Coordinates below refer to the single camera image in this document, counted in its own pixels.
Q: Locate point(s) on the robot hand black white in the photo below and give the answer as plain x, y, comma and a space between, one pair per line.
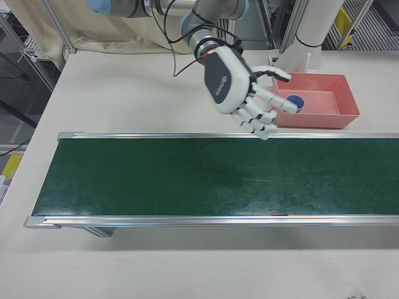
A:
227, 81

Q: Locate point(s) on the blue plastic cup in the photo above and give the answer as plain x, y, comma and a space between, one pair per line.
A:
296, 100

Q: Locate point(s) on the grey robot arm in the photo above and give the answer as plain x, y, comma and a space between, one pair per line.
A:
199, 34

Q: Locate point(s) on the pink plastic box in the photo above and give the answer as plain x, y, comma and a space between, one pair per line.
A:
321, 102

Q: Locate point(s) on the white column stand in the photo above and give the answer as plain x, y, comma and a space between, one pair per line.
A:
315, 25

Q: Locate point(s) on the green conveyor belt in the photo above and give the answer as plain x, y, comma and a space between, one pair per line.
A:
187, 177

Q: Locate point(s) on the beige fabric curtain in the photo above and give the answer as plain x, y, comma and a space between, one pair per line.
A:
109, 34

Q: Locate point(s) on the yellow black safety marker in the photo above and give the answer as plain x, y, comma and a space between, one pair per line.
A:
344, 25

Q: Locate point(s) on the aluminium frame post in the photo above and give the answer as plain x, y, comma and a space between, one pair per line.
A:
62, 31

